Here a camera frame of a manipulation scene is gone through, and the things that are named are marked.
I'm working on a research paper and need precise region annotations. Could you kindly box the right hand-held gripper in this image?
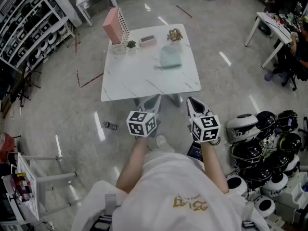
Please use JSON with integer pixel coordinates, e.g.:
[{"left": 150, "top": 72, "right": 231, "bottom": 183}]
[{"left": 187, "top": 97, "right": 221, "bottom": 143}]

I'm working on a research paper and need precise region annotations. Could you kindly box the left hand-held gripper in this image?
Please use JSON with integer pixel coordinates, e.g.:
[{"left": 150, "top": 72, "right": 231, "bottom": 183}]
[{"left": 126, "top": 94, "right": 162, "bottom": 139}]

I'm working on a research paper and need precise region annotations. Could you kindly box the mint green towel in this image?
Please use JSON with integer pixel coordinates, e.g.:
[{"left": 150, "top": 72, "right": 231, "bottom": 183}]
[{"left": 154, "top": 44, "right": 182, "bottom": 71}]

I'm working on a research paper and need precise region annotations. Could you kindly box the person's right forearm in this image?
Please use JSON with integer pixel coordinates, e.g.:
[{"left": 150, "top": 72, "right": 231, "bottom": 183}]
[{"left": 199, "top": 142, "right": 230, "bottom": 195}]

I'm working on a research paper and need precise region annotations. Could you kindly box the person's left forearm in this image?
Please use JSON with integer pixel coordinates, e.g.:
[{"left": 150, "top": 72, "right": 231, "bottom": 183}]
[{"left": 115, "top": 136, "right": 149, "bottom": 195}]

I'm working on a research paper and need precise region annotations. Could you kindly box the person's white shoe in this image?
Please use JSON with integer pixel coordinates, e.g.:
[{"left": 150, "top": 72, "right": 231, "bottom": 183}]
[{"left": 155, "top": 134, "right": 176, "bottom": 154}]

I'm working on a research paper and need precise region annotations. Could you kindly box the black waist-worn device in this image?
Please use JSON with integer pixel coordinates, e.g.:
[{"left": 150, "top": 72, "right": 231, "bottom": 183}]
[{"left": 186, "top": 142, "right": 205, "bottom": 164}]

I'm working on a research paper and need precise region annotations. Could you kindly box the small green succulent pot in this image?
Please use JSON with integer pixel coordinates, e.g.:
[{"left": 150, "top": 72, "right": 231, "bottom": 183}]
[{"left": 126, "top": 40, "right": 137, "bottom": 55}]

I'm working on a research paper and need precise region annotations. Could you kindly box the pink digital clock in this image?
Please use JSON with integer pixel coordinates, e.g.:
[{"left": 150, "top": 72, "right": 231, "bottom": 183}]
[{"left": 139, "top": 34, "right": 158, "bottom": 48}]

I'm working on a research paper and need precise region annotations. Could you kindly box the orange flower pot plant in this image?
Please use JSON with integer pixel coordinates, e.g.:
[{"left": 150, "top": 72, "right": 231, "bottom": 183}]
[{"left": 167, "top": 28, "right": 184, "bottom": 46}]

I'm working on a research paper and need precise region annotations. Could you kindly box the white perforated file holder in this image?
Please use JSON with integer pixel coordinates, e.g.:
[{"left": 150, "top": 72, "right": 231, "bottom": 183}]
[{"left": 111, "top": 7, "right": 131, "bottom": 55}]

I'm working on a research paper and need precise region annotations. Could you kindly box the pile of black white helmets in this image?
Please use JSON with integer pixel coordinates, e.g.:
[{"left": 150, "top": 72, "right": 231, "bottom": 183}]
[{"left": 226, "top": 109, "right": 303, "bottom": 220}]

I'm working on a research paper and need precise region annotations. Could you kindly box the pink file box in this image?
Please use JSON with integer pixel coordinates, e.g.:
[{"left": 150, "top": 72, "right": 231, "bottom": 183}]
[{"left": 102, "top": 8, "right": 124, "bottom": 45}]

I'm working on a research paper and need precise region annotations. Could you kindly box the person's white t-shirt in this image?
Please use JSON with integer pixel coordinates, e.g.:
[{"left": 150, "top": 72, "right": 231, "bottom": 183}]
[{"left": 71, "top": 150, "right": 270, "bottom": 231}]

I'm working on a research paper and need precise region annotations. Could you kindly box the white desk with clutter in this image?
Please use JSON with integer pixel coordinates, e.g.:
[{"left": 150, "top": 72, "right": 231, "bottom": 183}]
[{"left": 244, "top": 12, "right": 294, "bottom": 69}]

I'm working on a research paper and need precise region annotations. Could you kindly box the black tripod stand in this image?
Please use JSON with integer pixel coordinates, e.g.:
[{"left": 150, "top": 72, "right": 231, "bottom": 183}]
[{"left": 6, "top": 64, "right": 42, "bottom": 108}]

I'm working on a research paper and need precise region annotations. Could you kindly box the white plastic drawer unit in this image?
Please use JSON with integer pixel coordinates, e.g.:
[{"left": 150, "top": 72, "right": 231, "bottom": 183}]
[{"left": 271, "top": 172, "right": 308, "bottom": 231}]

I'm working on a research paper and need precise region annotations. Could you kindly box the white shelf rack with helmets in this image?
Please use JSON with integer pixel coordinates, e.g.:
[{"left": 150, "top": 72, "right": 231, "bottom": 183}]
[{"left": 0, "top": 0, "right": 76, "bottom": 70}]

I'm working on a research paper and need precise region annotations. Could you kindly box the red cloth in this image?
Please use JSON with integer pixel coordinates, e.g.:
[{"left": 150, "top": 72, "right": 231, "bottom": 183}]
[{"left": 0, "top": 132, "right": 16, "bottom": 164}]

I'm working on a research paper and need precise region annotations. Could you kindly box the grey shoulder strap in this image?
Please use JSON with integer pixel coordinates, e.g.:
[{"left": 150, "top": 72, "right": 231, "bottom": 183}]
[
  {"left": 92, "top": 193, "right": 118, "bottom": 231},
  {"left": 240, "top": 201, "right": 260, "bottom": 231}
]

